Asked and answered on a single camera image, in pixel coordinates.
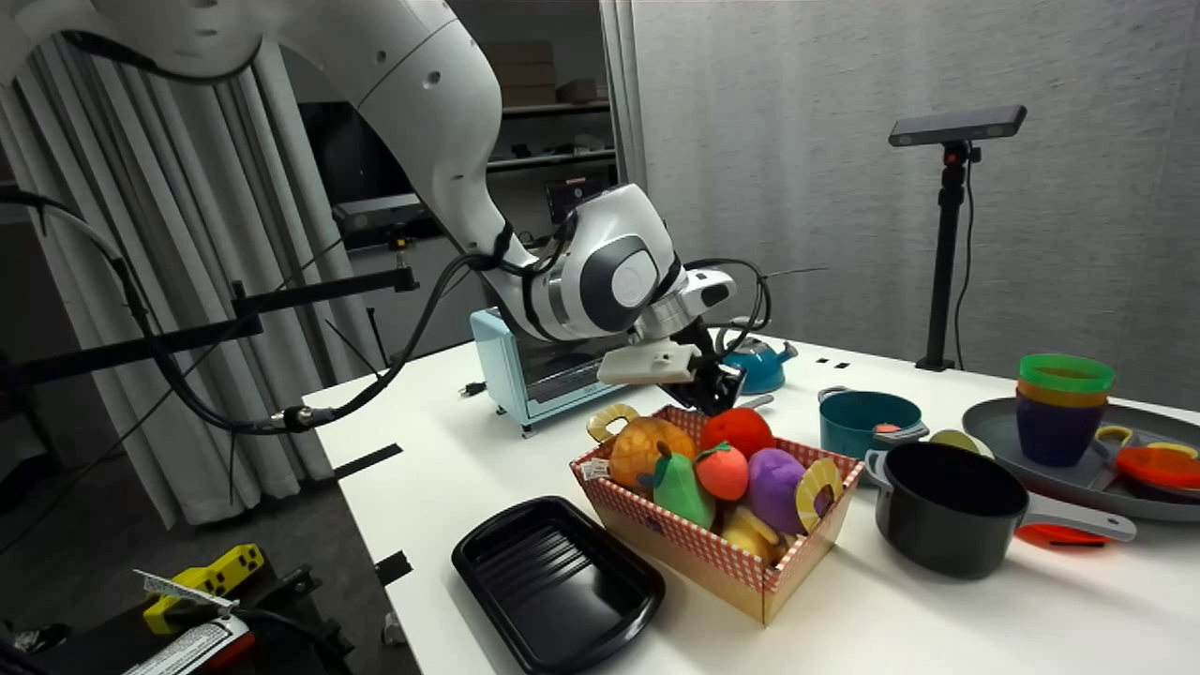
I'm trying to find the yellow black hand tool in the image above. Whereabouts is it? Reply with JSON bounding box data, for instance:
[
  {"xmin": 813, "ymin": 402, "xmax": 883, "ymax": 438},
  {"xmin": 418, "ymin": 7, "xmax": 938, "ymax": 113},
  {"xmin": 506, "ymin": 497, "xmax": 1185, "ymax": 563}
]
[{"xmin": 140, "ymin": 539, "xmax": 270, "ymax": 639}]

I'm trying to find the red toy fruit green leaf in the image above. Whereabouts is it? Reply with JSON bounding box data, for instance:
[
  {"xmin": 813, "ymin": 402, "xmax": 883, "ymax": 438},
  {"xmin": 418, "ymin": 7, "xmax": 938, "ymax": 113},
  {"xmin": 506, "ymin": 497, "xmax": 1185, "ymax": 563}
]
[{"xmin": 693, "ymin": 442, "xmax": 753, "ymax": 506}]

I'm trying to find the purple toy fruit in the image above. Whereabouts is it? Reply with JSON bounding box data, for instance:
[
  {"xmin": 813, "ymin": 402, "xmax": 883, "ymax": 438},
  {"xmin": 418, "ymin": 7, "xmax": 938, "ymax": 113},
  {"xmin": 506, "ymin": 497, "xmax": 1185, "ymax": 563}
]
[{"xmin": 748, "ymin": 447, "xmax": 809, "ymax": 539}]

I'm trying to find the flat red toy piece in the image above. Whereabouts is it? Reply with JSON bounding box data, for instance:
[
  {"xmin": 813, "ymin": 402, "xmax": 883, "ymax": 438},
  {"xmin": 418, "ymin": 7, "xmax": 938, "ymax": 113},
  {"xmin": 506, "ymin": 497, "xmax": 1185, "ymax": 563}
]
[{"xmin": 1011, "ymin": 521, "xmax": 1115, "ymax": 557}]

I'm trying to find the basket of toy fruit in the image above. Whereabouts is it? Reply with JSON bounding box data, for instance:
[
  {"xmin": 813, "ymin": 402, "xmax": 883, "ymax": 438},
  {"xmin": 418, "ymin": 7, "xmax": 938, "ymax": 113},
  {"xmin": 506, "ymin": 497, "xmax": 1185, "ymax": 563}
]
[{"xmin": 571, "ymin": 402, "xmax": 870, "ymax": 627}]

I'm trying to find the orange toy cup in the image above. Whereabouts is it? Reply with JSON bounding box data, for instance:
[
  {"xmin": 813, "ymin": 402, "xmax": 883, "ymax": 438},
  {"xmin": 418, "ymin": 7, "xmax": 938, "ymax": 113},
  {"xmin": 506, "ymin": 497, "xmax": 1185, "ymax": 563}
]
[{"xmin": 1016, "ymin": 383, "xmax": 1115, "ymax": 414}]

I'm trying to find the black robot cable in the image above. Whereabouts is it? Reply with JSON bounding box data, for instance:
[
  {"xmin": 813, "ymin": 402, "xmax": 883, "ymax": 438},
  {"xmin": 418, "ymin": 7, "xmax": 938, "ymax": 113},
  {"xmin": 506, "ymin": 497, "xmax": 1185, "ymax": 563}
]
[{"xmin": 0, "ymin": 184, "xmax": 503, "ymax": 438}]

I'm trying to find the pale green toy slice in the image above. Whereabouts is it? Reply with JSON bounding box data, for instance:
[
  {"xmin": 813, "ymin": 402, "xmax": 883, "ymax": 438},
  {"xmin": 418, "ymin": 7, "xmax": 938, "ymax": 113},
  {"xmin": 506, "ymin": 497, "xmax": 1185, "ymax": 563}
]
[{"xmin": 930, "ymin": 427, "xmax": 999, "ymax": 463}]

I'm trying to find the black stereo camera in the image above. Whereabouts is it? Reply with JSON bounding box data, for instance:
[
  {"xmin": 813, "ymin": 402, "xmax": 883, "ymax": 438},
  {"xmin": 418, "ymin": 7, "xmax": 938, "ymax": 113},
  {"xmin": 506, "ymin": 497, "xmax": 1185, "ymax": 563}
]
[
  {"xmin": 334, "ymin": 193, "xmax": 441, "ymax": 252},
  {"xmin": 888, "ymin": 106, "xmax": 1030, "ymax": 152}
]

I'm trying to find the green toy pear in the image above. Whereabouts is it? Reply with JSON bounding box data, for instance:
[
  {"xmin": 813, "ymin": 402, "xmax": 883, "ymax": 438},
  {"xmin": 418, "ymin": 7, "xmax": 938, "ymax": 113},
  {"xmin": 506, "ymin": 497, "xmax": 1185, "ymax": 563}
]
[{"xmin": 649, "ymin": 447, "xmax": 720, "ymax": 532}]

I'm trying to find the orange toy fruit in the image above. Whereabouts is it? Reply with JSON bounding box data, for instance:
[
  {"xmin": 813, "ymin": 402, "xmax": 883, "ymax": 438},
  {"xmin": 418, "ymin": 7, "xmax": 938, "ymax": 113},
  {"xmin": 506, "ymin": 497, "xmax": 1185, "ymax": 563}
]
[{"xmin": 608, "ymin": 414, "xmax": 703, "ymax": 497}]

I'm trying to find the yellow toy banana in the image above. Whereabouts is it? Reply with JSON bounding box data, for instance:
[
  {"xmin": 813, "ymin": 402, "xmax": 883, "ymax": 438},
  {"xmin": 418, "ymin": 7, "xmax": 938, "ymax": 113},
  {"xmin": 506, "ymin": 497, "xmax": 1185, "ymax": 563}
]
[{"xmin": 720, "ymin": 503, "xmax": 781, "ymax": 568}]

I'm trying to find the grey backdrop curtain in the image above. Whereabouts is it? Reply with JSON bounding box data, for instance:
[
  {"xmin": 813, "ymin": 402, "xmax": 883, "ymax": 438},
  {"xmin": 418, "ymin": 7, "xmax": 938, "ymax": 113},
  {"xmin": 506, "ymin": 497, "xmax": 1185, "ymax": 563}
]
[{"xmin": 629, "ymin": 0, "xmax": 1200, "ymax": 409}]

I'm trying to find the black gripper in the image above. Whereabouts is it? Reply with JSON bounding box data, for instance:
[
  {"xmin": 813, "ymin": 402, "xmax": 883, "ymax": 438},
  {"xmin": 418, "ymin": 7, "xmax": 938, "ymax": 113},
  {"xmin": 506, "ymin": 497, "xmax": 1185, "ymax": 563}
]
[{"xmin": 671, "ymin": 348, "xmax": 749, "ymax": 421}]

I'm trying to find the yellow toy ring slice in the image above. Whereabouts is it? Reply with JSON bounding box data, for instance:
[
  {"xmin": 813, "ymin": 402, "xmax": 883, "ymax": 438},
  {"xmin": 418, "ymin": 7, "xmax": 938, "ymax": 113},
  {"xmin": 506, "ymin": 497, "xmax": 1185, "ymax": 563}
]
[{"xmin": 590, "ymin": 402, "xmax": 644, "ymax": 442}]

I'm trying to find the dark grey plate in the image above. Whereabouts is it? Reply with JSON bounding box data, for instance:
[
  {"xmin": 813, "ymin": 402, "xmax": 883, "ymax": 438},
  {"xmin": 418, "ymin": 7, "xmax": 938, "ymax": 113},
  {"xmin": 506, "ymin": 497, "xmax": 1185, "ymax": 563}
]
[{"xmin": 960, "ymin": 394, "xmax": 1200, "ymax": 527}]

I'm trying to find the light blue toaster oven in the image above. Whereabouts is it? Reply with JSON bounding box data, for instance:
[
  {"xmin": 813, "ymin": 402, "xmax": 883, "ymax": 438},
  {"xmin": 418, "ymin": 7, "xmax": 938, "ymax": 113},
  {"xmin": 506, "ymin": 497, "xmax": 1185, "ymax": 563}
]
[{"xmin": 470, "ymin": 303, "xmax": 629, "ymax": 434}]

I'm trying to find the green toy cup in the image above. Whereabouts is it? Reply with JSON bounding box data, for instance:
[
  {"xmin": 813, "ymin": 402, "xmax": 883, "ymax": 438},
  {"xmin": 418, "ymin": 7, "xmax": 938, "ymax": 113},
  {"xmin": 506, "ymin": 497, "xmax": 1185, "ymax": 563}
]
[{"xmin": 1016, "ymin": 348, "xmax": 1118, "ymax": 402}]

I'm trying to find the blue toy pot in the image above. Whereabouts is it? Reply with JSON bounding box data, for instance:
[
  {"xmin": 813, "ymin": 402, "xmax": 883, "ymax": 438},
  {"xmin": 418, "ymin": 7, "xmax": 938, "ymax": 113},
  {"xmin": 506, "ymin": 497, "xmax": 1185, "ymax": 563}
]
[{"xmin": 816, "ymin": 387, "xmax": 930, "ymax": 463}]

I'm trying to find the orange-red toy slice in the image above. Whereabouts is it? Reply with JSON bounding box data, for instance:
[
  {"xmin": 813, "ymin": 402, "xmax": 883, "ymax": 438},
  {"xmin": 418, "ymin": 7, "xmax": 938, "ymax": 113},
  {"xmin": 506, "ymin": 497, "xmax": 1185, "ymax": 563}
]
[{"xmin": 1111, "ymin": 442, "xmax": 1200, "ymax": 498}]

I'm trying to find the white pleated curtain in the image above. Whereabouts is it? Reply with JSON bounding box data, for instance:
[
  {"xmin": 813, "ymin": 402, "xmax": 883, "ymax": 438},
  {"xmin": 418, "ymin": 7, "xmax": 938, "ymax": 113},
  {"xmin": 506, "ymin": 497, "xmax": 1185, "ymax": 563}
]
[{"xmin": 0, "ymin": 36, "xmax": 391, "ymax": 531}]

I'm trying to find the toy slice purple centre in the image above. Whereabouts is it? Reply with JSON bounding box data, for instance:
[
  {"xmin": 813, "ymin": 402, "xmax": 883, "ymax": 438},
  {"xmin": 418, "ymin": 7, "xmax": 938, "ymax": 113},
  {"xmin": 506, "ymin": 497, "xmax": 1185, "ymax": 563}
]
[{"xmin": 791, "ymin": 459, "xmax": 846, "ymax": 537}]

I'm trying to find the black shelf unit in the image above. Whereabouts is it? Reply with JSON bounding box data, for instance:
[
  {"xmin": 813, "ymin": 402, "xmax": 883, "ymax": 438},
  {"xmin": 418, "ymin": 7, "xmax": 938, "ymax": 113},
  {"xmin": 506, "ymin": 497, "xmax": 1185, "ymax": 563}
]
[{"xmin": 480, "ymin": 72, "xmax": 629, "ymax": 254}]

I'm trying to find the silver red device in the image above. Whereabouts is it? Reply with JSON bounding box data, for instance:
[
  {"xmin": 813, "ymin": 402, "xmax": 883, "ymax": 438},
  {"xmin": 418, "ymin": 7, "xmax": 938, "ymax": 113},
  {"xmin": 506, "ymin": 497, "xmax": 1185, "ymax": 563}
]
[{"xmin": 129, "ymin": 568, "xmax": 259, "ymax": 675}]

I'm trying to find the blue toy kettle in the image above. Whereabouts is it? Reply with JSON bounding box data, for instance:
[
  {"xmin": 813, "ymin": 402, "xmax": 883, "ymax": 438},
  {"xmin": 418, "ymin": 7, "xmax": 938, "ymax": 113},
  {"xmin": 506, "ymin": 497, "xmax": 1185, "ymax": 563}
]
[{"xmin": 724, "ymin": 336, "xmax": 804, "ymax": 397}]

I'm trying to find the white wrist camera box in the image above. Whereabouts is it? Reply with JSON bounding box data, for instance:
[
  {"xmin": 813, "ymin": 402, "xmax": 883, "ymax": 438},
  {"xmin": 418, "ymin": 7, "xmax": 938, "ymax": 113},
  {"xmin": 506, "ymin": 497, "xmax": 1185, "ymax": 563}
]
[{"xmin": 595, "ymin": 342, "xmax": 705, "ymax": 387}]

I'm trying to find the black saucepan grey handle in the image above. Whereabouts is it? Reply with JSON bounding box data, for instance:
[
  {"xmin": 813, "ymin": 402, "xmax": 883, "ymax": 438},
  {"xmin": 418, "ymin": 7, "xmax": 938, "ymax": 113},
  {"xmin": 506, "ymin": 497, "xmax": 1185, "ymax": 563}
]
[{"xmin": 859, "ymin": 438, "xmax": 1141, "ymax": 583}]

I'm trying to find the purple toy cup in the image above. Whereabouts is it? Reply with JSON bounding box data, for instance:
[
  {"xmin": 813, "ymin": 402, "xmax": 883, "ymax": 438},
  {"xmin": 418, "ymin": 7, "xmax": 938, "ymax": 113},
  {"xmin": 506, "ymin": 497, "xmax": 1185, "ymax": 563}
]
[{"xmin": 1011, "ymin": 397, "xmax": 1111, "ymax": 469}]

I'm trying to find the black tripod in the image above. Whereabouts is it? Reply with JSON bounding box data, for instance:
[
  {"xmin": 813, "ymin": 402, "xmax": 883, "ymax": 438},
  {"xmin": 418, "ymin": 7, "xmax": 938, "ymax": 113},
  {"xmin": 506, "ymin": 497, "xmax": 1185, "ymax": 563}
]
[{"xmin": 916, "ymin": 138, "xmax": 985, "ymax": 374}]

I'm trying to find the red toy tomato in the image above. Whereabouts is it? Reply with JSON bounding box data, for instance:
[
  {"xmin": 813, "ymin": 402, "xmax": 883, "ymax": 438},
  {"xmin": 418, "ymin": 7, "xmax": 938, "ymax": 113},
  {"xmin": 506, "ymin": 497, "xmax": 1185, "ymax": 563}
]
[{"xmin": 703, "ymin": 406, "xmax": 781, "ymax": 463}]

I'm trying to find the black plastic tray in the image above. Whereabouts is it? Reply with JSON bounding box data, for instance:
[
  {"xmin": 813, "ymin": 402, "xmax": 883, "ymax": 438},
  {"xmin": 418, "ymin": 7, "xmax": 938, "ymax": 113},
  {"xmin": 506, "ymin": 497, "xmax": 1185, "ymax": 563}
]
[{"xmin": 449, "ymin": 491, "xmax": 668, "ymax": 675}]

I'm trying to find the black table edge bracket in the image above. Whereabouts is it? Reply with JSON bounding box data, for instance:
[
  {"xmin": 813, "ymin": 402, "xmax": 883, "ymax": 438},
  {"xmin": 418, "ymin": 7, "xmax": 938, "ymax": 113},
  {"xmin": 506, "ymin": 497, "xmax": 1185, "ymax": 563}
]
[
  {"xmin": 298, "ymin": 438, "xmax": 409, "ymax": 497},
  {"xmin": 373, "ymin": 547, "xmax": 418, "ymax": 588}
]

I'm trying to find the black monitor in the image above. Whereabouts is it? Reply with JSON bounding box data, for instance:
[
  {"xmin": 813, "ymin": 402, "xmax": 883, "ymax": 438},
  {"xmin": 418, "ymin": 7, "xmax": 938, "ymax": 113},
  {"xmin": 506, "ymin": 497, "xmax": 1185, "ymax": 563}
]
[{"xmin": 298, "ymin": 98, "xmax": 429, "ymax": 211}]

